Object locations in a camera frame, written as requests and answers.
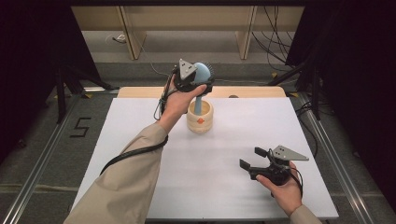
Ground thin black cable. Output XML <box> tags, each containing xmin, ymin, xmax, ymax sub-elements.
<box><xmin>267</xmin><ymin>148</ymin><xmax>304</xmax><ymax>199</ymax></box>

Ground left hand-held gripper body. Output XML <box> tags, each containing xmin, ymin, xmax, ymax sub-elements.
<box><xmin>172</xmin><ymin>58</ymin><xmax>207</xmax><ymax>94</ymax></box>

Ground thin black wires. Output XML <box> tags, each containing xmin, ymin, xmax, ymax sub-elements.
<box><xmin>153</xmin><ymin>66</ymin><xmax>179</xmax><ymax>121</ymax></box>

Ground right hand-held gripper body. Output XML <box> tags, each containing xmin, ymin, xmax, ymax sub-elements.
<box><xmin>248</xmin><ymin>145</ymin><xmax>310</xmax><ymax>187</ymax></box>

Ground cream ringed cup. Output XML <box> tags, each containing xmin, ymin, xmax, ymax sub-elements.
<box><xmin>186</xmin><ymin>98</ymin><xmax>215</xmax><ymax>134</ymax></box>

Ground aluminium floor rail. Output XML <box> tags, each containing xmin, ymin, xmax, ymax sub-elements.
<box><xmin>296</xmin><ymin>92</ymin><xmax>372</xmax><ymax>224</ymax></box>
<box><xmin>0</xmin><ymin>92</ymin><xmax>86</xmax><ymax>224</ymax></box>

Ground white floor socket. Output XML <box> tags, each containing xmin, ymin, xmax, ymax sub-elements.
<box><xmin>106</xmin><ymin>33</ymin><xmax>128</xmax><ymax>45</ymax></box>

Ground person's right hand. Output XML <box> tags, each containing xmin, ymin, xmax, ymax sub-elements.
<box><xmin>255</xmin><ymin>161</ymin><xmax>304</xmax><ymax>217</ymax></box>

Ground light wooden desk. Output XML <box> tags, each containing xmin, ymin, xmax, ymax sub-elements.
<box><xmin>70</xmin><ymin>5</ymin><xmax>305</xmax><ymax>61</ymax></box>

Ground black sleeved cable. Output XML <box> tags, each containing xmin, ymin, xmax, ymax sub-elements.
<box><xmin>99</xmin><ymin>134</ymin><xmax>170</xmax><ymax>176</ymax></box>

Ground person's left hand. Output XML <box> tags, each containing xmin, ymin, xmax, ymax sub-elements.
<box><xmin>156</xmin><ymin>83</ymin><xmax>208</xmax><ymax>133</ymax></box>

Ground black curtain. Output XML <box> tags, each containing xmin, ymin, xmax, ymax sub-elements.
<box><xmin>284</xmin><ymin>0</ymin><xmax>396</xmax><ymax>203</ymax></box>
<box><xmin>0</xmin><ymin>0</ymin><xmax>104</xmax><ymax>160</ymax></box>

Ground white table mat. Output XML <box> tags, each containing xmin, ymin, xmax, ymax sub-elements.
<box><xmin>72</xmin><ymin>97</ymin><xmax>340</xmax><ymax>220</ymax></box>

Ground black metal stand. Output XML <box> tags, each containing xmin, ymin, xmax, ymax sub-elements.
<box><xmin>267</xmin><ymin>61</ymin><xmax>322</xmax><ymax>121</ymax></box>
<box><xmin>55</xmin><ymin>65</ymin><xmax>120</xmax><ymax>124</ymax></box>

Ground tangle of black cables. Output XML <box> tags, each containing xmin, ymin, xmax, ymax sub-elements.
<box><xmin>251</xmin><ymin>5</ymin><xmax>297</xmax><ymax>73</ymax></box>

